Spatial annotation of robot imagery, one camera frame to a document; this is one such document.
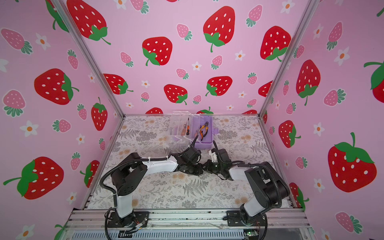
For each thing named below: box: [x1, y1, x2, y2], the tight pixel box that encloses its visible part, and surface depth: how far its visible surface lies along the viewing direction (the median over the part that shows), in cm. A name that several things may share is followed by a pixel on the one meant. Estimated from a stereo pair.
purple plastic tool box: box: [191, 114, 219, 150], surface depth 110 cm
